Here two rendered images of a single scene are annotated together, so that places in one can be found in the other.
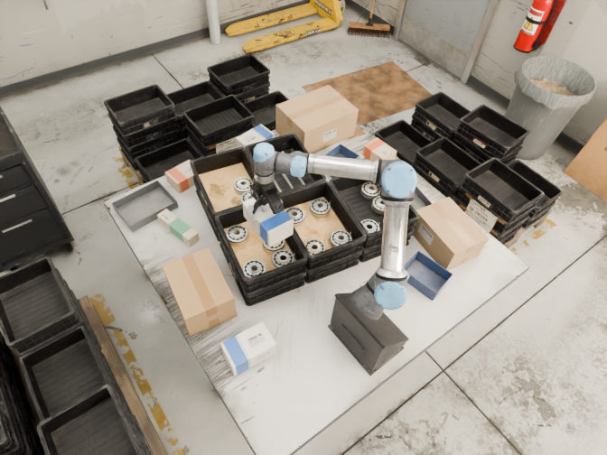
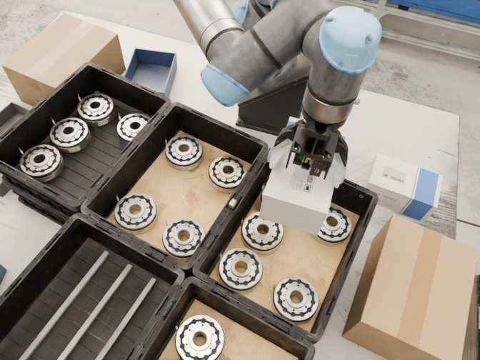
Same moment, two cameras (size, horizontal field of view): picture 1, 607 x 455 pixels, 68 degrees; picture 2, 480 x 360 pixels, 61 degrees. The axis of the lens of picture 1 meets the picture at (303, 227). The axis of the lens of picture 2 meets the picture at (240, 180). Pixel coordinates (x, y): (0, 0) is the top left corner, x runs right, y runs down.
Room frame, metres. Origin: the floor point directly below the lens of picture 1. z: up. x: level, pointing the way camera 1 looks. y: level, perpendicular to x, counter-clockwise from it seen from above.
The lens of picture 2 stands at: (1.58, 0.45, 1.77)
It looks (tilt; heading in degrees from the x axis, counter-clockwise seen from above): 57 degrees down; 232
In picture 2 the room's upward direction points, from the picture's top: 6 degrees clockwise
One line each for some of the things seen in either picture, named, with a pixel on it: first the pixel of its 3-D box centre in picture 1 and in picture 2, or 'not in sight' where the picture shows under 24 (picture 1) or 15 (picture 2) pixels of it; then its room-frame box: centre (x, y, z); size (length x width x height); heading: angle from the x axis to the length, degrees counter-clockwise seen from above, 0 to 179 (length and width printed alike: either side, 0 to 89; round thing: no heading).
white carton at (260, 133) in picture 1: (255, 141); not in sight; (2.07, 0.33, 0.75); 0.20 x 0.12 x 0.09; 138
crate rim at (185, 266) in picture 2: (319, 218); (181, 177); (1.36, -0.07, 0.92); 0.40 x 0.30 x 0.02; 29
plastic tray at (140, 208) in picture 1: (145, 205); not in sight; (1.51, 0.84, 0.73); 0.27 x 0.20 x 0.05; 135
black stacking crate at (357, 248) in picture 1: (318, 225); (181, 188); (1.36, -0.07, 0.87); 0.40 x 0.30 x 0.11; 29
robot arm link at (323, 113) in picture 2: (263, 174); (331, 98); (1.20, 0.17, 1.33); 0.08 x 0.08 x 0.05
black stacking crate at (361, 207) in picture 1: (370, 206); (88, 140); (1.51, -0.33, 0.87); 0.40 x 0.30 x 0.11; 29
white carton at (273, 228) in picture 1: (267, 218); (303, 174); (1.19, 0.15, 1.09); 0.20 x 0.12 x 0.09; 40
